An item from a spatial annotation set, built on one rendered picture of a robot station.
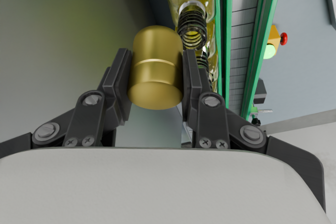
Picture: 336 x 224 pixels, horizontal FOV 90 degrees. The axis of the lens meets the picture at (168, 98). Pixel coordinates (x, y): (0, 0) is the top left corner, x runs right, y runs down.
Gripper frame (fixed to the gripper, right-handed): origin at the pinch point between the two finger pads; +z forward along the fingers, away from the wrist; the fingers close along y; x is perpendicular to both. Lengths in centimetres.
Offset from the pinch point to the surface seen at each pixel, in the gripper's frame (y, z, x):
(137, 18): -7.2, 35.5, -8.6
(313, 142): 219, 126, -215
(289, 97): 62, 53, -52
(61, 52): -9.6, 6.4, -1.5
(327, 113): 217, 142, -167
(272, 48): 32, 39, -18
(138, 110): -4.7, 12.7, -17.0
